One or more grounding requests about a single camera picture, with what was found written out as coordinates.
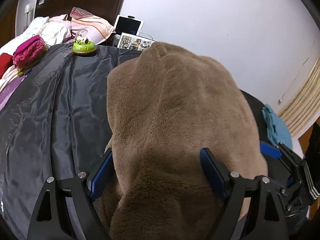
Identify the pink striped pillow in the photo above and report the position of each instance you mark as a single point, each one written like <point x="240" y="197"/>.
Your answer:
<point x="95" y="28"/>

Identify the green toy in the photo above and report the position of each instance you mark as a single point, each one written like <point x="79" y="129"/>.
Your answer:
<point x="83" y="46"/>

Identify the photo frame collage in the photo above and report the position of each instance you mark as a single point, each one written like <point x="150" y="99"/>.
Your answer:
<point x="133" y="42"/>

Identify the brown fleece sweater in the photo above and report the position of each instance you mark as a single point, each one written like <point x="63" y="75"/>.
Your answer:
<point x="163" y="107"/>

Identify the folded teal fleece garment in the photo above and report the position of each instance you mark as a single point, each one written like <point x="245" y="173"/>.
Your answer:
<point x="277" y="131"/>

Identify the magenta folded garment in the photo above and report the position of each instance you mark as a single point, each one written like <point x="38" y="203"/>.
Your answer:
<point x="28" y="51"/>

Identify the white bed sheet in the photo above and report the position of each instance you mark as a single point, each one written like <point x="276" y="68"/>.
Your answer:
<point x="15" y="40"/>

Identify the white bedside lamp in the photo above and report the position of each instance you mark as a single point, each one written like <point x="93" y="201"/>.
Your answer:
<point x="27" y="11"/>

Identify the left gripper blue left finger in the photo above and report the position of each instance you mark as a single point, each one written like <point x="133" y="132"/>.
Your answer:
<point x="100" y="175"/>

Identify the beige folded garment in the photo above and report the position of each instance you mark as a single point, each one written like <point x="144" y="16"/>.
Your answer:
<point x="10" y="74"/>

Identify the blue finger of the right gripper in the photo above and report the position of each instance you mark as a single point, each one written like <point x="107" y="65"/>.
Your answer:
<point x="269" y="150"/>

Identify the purple floral bedspread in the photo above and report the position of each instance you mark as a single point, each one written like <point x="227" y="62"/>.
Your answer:
<point x="7" y="92"/>

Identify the white tablet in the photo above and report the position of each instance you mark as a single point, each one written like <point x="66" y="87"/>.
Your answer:
<point x="128" y="24"/>

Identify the red folded garment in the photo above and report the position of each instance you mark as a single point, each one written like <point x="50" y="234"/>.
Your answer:
<point x="5" y="63"/>

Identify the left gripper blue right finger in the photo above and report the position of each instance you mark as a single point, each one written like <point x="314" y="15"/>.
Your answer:
<point x="216" y="173"/>

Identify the white crumpled blanket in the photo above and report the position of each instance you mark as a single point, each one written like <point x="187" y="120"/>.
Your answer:
<point x="53" y="30"/>

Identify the black satin work cloth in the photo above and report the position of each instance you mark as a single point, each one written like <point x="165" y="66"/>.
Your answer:
<point x="53" y="131"/>

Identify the beige curtain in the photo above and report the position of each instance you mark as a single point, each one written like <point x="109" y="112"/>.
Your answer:
<point x="304" y="105"/>

